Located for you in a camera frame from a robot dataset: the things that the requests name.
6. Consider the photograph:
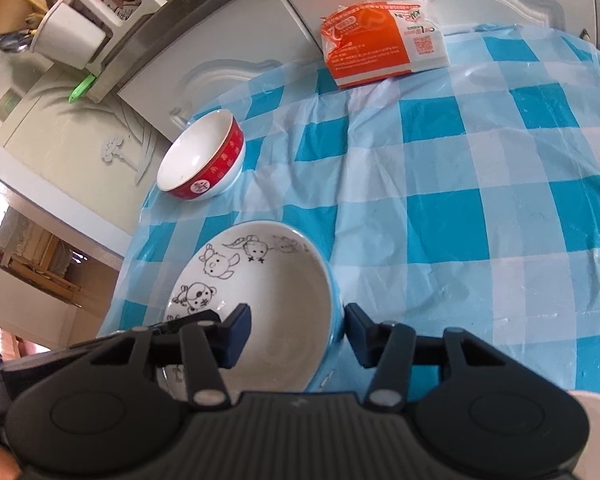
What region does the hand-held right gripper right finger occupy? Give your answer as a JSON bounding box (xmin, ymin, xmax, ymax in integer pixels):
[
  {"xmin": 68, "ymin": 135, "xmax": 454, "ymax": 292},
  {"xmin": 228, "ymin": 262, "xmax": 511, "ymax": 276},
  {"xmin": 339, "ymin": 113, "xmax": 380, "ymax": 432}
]
[{"xmin": 344, "ymin": 303, "xmax": 508, "ymax": 409}]

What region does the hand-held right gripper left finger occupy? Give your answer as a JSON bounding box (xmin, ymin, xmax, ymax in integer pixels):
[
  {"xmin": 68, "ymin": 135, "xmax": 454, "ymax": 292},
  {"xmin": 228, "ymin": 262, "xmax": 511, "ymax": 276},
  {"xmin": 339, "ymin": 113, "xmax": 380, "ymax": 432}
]
[{"xmin": 87, "ymin": 304, "xmax": 254, "ymax": 409}]

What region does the cartoon animal bowl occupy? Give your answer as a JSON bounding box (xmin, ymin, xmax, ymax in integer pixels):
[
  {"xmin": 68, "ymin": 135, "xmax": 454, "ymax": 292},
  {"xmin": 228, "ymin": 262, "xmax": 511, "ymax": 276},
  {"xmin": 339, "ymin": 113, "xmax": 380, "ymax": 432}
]
[{"xmin": 162, "ymin": 221, "xmax": 345, "ymax": 397}]

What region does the red bowl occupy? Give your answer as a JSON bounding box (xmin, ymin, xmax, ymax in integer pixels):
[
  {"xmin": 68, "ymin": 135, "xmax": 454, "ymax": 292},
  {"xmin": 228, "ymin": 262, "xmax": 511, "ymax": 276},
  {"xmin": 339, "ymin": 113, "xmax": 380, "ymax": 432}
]
[{"xmin": 156, "ymin": 109, "xmax": 246, "ymax": 201}]

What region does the wooden dining table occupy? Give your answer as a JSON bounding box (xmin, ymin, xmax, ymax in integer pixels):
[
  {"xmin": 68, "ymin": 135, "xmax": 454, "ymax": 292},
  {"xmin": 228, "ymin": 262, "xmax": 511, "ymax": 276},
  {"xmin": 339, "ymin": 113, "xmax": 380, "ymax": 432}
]
[{"xmin": 0, "ymin": 210, "xmax": 82, "ymax": 307}]

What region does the blue checked tablecloth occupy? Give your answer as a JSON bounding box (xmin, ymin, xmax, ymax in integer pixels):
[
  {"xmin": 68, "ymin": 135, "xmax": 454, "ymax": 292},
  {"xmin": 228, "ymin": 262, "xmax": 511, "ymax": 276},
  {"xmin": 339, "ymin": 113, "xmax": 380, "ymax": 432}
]
[{"xmin": 97, "ymin": 22, "xmax": 600, "ymax": 407}]

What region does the orange plastic packet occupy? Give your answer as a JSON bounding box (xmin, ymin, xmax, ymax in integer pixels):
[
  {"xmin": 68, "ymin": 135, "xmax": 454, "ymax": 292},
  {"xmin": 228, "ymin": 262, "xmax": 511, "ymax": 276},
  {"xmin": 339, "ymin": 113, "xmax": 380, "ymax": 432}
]
[{"xmin": 320, "ymin": 0, "xmax": 451, "ymax": 90}]

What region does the green plastic tool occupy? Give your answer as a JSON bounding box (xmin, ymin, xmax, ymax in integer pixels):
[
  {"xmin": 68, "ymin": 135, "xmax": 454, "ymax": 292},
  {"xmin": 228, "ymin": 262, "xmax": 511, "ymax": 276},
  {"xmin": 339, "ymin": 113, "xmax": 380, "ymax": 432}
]
[{"xmin": 68, "ymin": 73, "xmax": 98, "ymax": 104}]

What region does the grey stone countertop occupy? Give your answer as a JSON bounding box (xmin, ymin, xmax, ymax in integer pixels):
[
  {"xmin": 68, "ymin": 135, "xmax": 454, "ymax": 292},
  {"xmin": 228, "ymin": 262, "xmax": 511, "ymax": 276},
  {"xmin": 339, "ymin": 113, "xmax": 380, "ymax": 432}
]
[{"xmin": 87, "ymin": 0, "xmax": 322, "ymax": 104}]

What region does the white utensil holder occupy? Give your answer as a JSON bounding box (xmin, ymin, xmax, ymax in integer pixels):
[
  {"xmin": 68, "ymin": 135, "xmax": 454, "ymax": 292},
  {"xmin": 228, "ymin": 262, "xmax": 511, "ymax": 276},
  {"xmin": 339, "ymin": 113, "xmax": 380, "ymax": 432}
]
[{"xmin": 30, "ymin": 0, "xmax": 107, "ymax": 72}]

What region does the metal spoon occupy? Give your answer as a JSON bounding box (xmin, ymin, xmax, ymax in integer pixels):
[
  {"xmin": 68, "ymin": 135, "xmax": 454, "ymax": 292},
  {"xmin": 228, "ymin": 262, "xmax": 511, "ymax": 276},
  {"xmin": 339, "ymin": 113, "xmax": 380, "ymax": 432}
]
[{"xmin": 0, "ymin": 30, "xmax": 37, "ymax": 54}]

